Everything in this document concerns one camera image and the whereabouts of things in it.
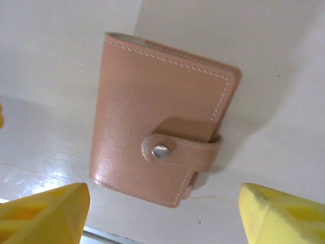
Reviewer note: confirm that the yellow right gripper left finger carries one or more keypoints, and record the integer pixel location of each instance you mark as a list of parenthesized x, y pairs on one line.
[(43, 218)]

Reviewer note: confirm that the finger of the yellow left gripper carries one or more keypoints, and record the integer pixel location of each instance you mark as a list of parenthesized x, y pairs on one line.
[(1, 117)]

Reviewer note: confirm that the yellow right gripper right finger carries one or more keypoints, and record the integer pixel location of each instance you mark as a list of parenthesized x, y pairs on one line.
[(284, 221)]

